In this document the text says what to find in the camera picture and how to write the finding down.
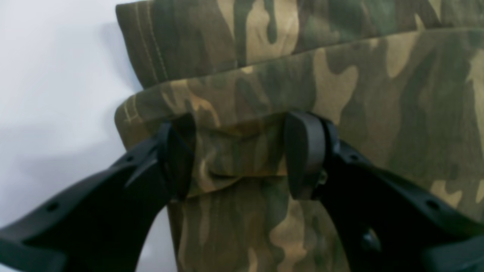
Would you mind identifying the camouflage T-shirt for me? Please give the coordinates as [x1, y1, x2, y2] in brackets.
[115, 0, 484, 272]

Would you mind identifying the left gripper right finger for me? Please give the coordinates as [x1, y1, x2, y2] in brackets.
[284, 111, 484, 272]

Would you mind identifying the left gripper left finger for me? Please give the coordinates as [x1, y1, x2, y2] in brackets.
[0, 113, 196, 272]

